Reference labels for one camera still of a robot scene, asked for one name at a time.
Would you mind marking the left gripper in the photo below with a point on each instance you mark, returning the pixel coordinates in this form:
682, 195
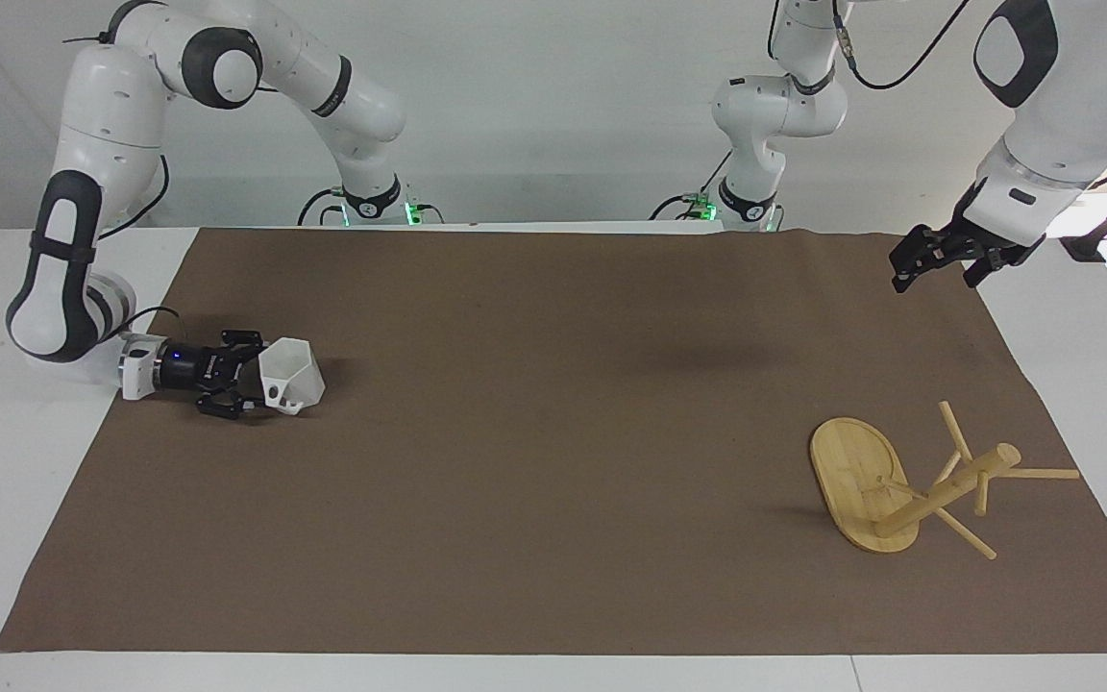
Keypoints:
991, 248

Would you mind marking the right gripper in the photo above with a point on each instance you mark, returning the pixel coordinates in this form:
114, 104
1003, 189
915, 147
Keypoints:
186, 368

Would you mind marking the white faceted cup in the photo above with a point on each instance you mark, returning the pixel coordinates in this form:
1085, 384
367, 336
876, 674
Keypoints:
296, 373

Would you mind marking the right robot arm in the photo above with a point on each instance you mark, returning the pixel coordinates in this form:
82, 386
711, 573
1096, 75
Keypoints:
107, 106

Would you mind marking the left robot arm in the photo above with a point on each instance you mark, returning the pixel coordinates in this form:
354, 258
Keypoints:
1072, 106

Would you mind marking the wooden cup rack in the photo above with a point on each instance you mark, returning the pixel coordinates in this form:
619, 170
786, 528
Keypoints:
856, 485

